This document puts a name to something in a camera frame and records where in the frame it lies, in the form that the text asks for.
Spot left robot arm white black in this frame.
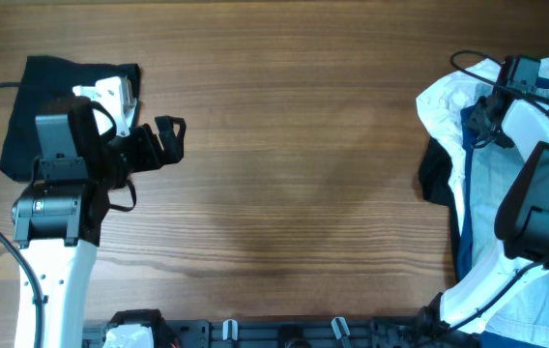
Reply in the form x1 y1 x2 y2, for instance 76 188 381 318
13 77 187 347

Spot black garment under pile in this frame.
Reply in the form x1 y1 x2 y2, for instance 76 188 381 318
418 137 460 282

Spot white t-shirt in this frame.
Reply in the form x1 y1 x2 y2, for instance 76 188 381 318
416 58 549 229

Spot light blue denim shorts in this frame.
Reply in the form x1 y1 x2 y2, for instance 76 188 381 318
467 81 549 348

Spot dark blue t-shirt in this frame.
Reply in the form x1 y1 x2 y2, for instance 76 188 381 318
452 76 549 348

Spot folded black garment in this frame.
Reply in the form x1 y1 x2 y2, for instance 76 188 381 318
0 55 141 182

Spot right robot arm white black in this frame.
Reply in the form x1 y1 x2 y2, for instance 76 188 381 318
438 101 549 334

